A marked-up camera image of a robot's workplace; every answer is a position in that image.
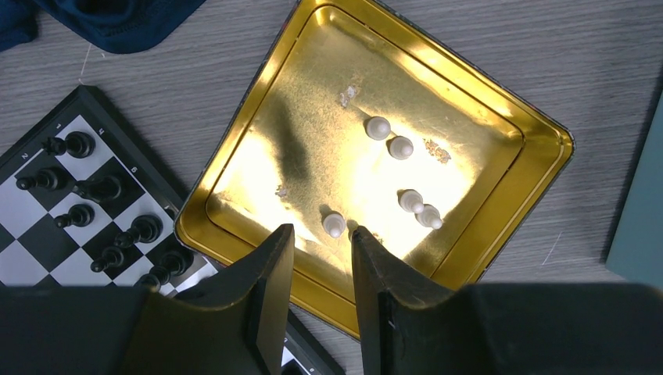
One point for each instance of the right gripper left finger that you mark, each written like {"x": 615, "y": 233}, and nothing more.
{"x": 233, "y": 322}

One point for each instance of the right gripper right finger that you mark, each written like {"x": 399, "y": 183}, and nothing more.
{"x": 409, "y": 324}

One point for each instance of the gold tin tray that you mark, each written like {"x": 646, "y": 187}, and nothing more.
{"x": 296, "y": 150}

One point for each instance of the black king piece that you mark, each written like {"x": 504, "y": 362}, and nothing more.
{"x": 172, "y": 264}

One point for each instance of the white pawn in tin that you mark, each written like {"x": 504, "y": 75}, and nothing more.
{"x": 400, "y": 148}
{"x": 334, "y": 225}
{"x": 411, "y": 201}
{"x": 429, "y": 217}
{"x": 377, "y": 128}

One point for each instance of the black bishop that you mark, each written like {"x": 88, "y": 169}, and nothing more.
{"x": 143, "y": 229}

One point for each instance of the black pawn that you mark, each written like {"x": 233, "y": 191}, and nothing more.
{"x": 111, "y": 257}
{"x": 50, "y": 178}
{"x": 79, "y": 215}

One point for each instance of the black knight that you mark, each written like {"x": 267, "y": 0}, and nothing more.
{"x": 99, "y": 189}

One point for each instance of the black white chessboard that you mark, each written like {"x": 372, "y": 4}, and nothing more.
{"x": 94, "y": 279}

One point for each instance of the black rook corner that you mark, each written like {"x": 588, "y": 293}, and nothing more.
{"x": 77, "y": 144}

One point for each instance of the dark blue cloth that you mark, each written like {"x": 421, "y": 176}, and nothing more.
{"x": 119, "y": 27}

